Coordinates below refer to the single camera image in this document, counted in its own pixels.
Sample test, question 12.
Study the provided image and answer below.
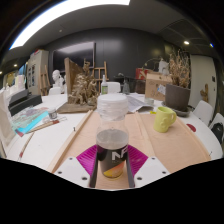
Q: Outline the spray bottle with green label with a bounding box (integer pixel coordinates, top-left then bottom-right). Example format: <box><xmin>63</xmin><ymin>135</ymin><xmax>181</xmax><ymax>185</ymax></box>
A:
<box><xmin>100</xmin><ymin>74</ymin><xmax>109</xmax><ymax>96</ymax></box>

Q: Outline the dark wall screen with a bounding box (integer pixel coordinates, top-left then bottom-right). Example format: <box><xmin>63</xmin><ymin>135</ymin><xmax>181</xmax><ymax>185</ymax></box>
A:
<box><xmin>52</xmin><ymin>41</ymin><xmax>96</xmax><ymax>73</ymax></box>

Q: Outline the cardboard box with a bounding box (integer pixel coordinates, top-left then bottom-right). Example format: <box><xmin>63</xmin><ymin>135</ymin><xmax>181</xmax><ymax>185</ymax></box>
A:
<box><xmin>144</xmin><ymin>72</ymin><xmax>173</xmax><ymax>102</ymax></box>

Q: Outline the flat round red coaster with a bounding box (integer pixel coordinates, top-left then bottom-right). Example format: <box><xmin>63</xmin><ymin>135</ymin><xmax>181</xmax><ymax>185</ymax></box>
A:
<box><xmin>185</xmin><ymin>123</ymin><xmax>198</xmax><ymax>133</ymax></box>

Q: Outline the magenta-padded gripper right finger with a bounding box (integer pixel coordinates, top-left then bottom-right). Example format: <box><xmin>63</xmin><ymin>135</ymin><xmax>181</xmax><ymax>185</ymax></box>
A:
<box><xmin>125</xmin><ymin>143</ymin><xmax>171</xmax><ymax>189</ymax></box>

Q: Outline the tall white plaster statue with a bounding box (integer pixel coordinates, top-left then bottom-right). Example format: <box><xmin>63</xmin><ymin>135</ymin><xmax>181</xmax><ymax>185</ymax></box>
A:
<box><xmin>158</xmin><ymin>59</ymin><xmax>170</xmax><ymax>76</ymax></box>

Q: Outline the grey plant saucer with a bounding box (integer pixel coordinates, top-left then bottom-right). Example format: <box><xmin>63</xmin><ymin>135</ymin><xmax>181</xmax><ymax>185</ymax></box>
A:
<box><xmin>161</xmin><ymin>100</ymin><xmax>194</xmax><ymax>118</ymax></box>

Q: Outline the white plaster bust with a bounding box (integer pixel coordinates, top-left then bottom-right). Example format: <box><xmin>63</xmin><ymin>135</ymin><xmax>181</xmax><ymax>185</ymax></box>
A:
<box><xmin>51</xmin><ymin>69</ymin><xmax>66</xmax><ymax>89</ymax></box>

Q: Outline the black flat box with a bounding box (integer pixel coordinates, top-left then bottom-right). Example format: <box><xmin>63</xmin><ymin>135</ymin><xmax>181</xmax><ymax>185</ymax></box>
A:
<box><xmin>8</xmin><ymin>89</ymin><xmax>44</xmax><ymax>117</ymax></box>

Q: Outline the small paint jar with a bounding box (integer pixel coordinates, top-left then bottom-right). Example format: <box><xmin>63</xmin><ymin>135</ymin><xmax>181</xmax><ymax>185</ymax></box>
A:
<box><xmin>47</xmin><ymin>108</ymin><xmax>58</xmax><ymax>120</ymax></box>

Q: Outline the wooden easel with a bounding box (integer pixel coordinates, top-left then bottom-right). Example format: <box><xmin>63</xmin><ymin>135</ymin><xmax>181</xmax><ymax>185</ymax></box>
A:
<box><xmin>39</xmin><ymin>64</ymin><xmax>51</xmax><ymax>96</ymax></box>
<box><xmin>93</xmin><ymin>60</ymin><xmax>109</xmax><ymax>93</ymax></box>

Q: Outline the red box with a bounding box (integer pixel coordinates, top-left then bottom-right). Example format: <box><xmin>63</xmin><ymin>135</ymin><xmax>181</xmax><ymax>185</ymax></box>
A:
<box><xmin>134</xmin><ymin>67</ymin><xmax>151</xmax><ymax>81</ymax></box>

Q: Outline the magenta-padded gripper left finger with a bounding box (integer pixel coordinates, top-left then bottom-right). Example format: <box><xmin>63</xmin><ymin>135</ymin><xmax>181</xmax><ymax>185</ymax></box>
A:
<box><xmin>53</xmin><ymin>143</ymin><xmax>100</xmax><ymax>189</ymax></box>

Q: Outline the wooden standing figure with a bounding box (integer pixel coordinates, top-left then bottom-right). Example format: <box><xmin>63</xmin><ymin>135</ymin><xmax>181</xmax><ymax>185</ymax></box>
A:
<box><xmin>199</xmin><ymin>83</ymin><xmax>210</xmax><ymax>103</ymax></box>

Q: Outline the brown carved relief sculpture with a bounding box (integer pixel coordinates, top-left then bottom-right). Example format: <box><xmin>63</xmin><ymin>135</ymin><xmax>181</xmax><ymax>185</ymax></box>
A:
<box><xmin>56</xmin><ymin>57</ymin><xmax>101</xmax><ymax>114</ymax></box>

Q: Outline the long ceiling light strip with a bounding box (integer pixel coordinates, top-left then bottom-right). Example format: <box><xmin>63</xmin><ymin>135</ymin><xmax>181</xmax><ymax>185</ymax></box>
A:
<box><xmin>9</xmin><ymin>0</ymin><xmax>131</xmax><ymax>51</ymax></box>

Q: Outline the wooden paintbrush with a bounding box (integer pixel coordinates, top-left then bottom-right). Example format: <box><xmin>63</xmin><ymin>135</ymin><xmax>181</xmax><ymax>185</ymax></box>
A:
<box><xmin>26</xmin><ymin>116</ymin><xmax>68</xmax><ymax>134</ymax></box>

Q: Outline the white cabinet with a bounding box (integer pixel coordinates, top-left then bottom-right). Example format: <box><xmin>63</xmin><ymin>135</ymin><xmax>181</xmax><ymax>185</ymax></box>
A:
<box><xmin>26</xmin><ymin>49</ymin><xmax>50</xmax><ymax>96</ymax></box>

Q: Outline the dried plant in grey pot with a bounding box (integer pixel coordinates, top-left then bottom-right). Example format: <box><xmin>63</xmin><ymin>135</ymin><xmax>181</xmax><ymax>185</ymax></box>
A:
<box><xmin>164</xmin><ymin>49</ymin><xmax>193</xmax><ymax>113</ymax></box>

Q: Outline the clear drink bottle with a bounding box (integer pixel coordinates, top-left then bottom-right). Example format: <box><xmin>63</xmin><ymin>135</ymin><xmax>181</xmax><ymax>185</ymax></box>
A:
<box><xmin>95</xmin><ymin>93</ymin><xmax>130</xmax><ymax>180</ymax></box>

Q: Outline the light wooden board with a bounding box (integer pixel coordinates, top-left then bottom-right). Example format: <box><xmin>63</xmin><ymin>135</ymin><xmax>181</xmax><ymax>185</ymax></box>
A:
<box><xmin>46</xmin><ymin>109</ymin><xmax>213</xmax><ymax>174</ymax></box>

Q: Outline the yellow-green mug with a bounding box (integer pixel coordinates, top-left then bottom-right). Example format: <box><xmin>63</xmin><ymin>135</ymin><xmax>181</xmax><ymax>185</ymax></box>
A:
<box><xmin>153</xmin><ymin>106</ymin><xmax>178</xmax><ymax>134</ymax></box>

